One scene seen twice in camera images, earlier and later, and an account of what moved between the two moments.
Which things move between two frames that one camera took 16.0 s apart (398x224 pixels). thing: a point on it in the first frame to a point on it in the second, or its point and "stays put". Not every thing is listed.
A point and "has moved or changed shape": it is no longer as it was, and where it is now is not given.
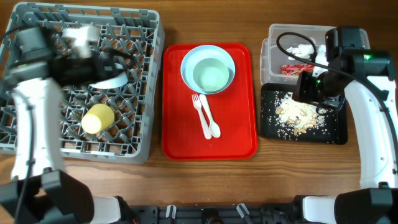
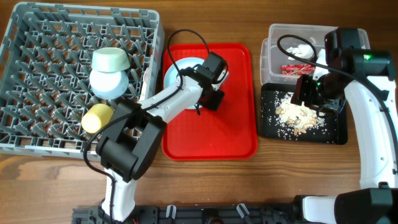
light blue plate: x=189 y=63 has moved or changed shape
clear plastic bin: x=290 y=50 stays put
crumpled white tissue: x=303 y=50 stays put
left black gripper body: x=86 y=70 to x=214 y=101
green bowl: x=211 y=75 has moved or changed shape
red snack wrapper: x=295 y=70 stays put
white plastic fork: x=197 y=104 to x=145 y=76
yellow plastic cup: x=99 y=117 stays put
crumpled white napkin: x=321 y=59 stays put
